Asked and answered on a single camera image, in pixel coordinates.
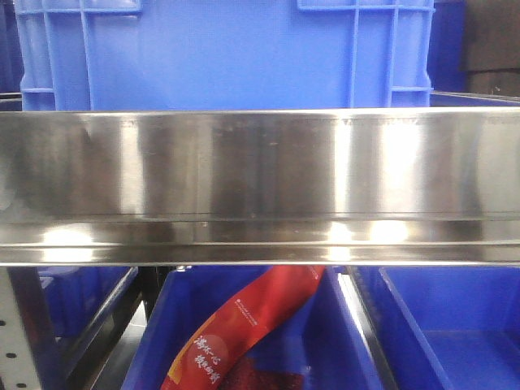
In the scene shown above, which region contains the left blue bin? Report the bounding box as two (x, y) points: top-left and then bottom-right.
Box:
(37, 266), (137, 338)

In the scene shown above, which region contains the red snack package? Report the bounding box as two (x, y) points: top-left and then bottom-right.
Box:
(160, 265), (325, 389)

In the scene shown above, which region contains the middle blue bin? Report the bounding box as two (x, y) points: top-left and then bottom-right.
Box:
(122, 266), (383, 389)

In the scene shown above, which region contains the blue bin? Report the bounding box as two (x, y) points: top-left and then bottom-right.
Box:
(354, 266), (519, 389)
(37, 266), (137, 338)
(122, 266), (383, 389)

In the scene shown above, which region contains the large blue plastic crate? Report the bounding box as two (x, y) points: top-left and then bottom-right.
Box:
(14, 1), (435, 111)

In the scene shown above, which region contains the white perforated shelf post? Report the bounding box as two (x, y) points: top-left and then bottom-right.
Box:
(1, 267), (41, 389)

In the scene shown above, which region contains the stainless steel rail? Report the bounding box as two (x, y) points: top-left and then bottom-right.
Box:
(1, 107), (519, 267)

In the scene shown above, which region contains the right blue bin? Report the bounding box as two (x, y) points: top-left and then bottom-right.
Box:
(354, 266), (519, 389)

